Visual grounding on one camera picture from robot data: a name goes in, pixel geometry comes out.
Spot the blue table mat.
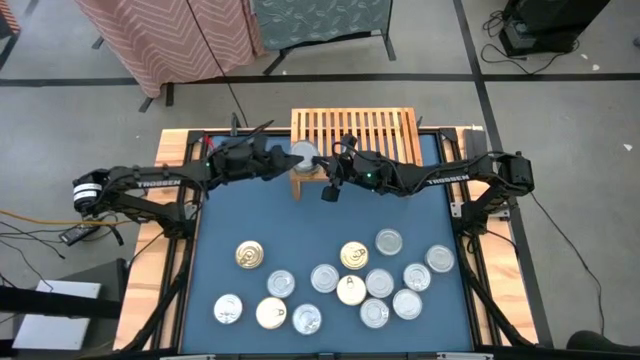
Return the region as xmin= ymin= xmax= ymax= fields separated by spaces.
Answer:
xmin=178 ymin=133 xmax=475 ymax=354

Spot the black hanging cable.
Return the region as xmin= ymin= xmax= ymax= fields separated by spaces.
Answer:
xmin=184 ymin=0 xmax=250 ymax=129

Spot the plain silver-lid can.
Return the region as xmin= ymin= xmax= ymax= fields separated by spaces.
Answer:
xmin=374 ymin=227 xmax=404 ymax=257

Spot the teal can silver lid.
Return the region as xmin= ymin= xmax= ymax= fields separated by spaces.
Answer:
xmin=265 ymin=268 xmax=296 ymax=300

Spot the yellow cable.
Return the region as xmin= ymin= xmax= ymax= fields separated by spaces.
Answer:
xmin=0 ymin=208 xmax=132 ymax=227

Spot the black metal bar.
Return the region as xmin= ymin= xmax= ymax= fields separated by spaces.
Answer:
xmin=0 ymin=285 xmax=124 ymax=321

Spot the black coiled floor cable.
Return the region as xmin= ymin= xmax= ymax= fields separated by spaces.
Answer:
xmin=479 ymin=9 xmax=581 ymax=76

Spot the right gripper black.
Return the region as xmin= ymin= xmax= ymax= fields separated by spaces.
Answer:
xmin=313 ymin=148 xmax=384 ymax=204

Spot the pink chevron cloth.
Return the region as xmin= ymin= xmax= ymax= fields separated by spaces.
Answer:
xmin=73 ymin=0 xmax=266 ymax=100

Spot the silver-lid seafood can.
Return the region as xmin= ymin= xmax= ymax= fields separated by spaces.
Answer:
xmin=309 ymin=263 xmax=340 ymax=294
xmin=290 ymin=139 xmax=322 ymax=175
xmin=391 ymin=288 xmax=423 ymax=321
xmin=402 ymin=262 xmax=432 ymax=293
xmin=424 ymin=243 xmax=456 ymax=274

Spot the white box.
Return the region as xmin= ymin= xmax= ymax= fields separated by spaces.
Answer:
xmin=10 ymin=279 xmax=102 ymax=351

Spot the black cloth rack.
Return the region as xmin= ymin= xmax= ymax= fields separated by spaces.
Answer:
xmin=91 ymin=37 xmax=175 ymax=114
xmin=262 ymin=0 xmax=397 ymax=76

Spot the long black floor cable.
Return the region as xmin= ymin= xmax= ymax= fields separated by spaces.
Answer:
xmin=529 ymin=192 xmax=607 ymax=337

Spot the red can silver lid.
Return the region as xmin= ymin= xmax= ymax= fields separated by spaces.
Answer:
xmin=212 ymin=293 xmax=244 ymax=325

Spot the green-white can silver lid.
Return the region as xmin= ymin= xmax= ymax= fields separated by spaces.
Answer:
xmin=364 ymin=268 xmax=395 ymax=299

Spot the black flat box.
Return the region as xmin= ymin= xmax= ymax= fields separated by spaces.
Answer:
xmin=462 ymin=128 xmax=490 ymax=161

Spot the wooden slatted shelf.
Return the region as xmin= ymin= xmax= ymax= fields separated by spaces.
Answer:
xmin=289 ymin=106 xmax=425 ymax=201

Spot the black equipment case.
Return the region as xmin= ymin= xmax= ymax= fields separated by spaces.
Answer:
xmin=498 ymin=0 xmax=612 ymax=57

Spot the black power adapter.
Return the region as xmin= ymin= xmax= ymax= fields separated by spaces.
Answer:
xmin=58 ymin=223 xmax=101 ymax=247

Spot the orange striped object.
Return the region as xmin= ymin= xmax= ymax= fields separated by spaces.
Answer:
xmin=0 ymin=0 xmax=22 ymax=39

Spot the black adapter cable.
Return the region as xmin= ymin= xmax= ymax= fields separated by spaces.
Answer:
xmin=0 ymin=201 xmax=126 ymax=261

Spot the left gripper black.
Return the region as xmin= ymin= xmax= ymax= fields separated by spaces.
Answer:
xmin=212 ymin=140 xmax=304 ymax=182

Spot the black rounded object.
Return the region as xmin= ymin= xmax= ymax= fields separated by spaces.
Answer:
xmin=566 ymin=329 xmax=640 ymax=354

